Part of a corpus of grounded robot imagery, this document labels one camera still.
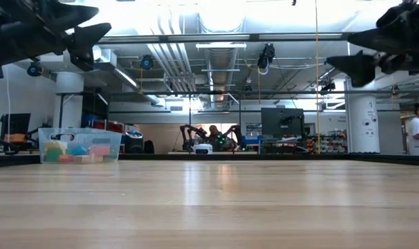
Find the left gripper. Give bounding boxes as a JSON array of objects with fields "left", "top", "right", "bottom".
[{"left": 0, "top": 0, "right": 113, "bottom": 72}]

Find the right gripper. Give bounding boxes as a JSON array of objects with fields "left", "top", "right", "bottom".
[{"left": 326, "top": 0, "right": 419, "bottom": 88}]

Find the white column with printed marks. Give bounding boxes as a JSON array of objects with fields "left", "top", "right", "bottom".
[{"left": 345, "top": 77, "right": 381, "bottom": 154}]

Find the plain white column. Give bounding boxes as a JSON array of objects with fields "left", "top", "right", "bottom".
[{"left": 53, "top": 71, "right": 85, "bottom": 129}]

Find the black shelf cabinet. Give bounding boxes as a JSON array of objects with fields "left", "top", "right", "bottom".
[{"left": 80, "top": 90, "right": 110, "bottom": 129}]

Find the person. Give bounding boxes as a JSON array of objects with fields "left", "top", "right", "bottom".
[
  {"left": 208, "top": 124, "right": 228, "bottom": 150},
  {"left": 405, "top": 102, "right": 419, "bottom": 156}
]

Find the parts shelf with bins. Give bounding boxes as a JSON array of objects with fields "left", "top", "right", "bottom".
[{"left": 305, "top": 129, "right": 348, "bottom": 154}]

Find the black ceiling-hung device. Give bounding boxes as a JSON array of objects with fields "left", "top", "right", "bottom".
[{"left": 257, "top": 42, "right": 277, "bottom": 75}]

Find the black rectangular panel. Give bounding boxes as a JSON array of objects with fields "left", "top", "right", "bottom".
[{"left": 0, "top": 113, "right": 32, "bottom": 143}]

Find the clear plastic bin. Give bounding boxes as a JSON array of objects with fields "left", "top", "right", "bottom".
[{"left": 37, "top": 127, "right": 123, "bottom": 164}]

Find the dark monitor screen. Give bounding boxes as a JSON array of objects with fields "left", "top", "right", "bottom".
[{"left": 261, "top": 107, "right": 305, "bottom": 136}]

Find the black crossbar with light strips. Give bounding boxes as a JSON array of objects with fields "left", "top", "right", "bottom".
[{"left": 91, "top": 30, "right": 355, "bottom": 46}]

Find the black cylindrical air purifier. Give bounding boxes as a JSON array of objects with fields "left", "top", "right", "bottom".
[{"left": 124, "top": 129, "right": 145, "bottom": 154}]

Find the long ceiling light fixture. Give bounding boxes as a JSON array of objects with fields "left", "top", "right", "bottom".
[{"left": 195, "top": 41, "right": 248, "bottom": 50}]

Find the white box device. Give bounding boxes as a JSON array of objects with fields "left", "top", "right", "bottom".
[{"left": 193, "top": 143, "right": 214, "bottom": 155}]

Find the blue-lens ceiling camera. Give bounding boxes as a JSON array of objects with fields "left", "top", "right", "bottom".
[
  {"left": 26, "top": 62, "right": 44, "bottom": 78},
  {"left": 140, "top": 54, "right": 155, "bottom": 71}
]

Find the white rectangular ventilation duct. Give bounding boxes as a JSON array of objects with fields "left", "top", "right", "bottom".
[{"left": 91, "top": 46, "right": 141, "bottom": 91}]

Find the yellow hanging cord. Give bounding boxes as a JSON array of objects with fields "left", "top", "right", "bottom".
[{"left": 314, "top": 0, "right": 321, "bottom": 155}]

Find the distant black horizontal rail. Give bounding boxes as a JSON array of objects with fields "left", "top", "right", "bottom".
[{"left": 55, "top": 89, "right": 419, "bottom": 97}]

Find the black curved cable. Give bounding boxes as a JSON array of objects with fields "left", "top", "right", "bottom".
[{"left": 0, "top": 135, "right": 24, "bottom": 156}]

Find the black table frame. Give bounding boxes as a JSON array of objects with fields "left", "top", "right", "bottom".
[{"left": 0, "top": 151, "right": 419, "bottom": 169}]

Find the silver ceiling air duct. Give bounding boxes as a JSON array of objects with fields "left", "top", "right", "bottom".
[{"left": 198, "top": 0, "right": 245, "bottom": 109}]

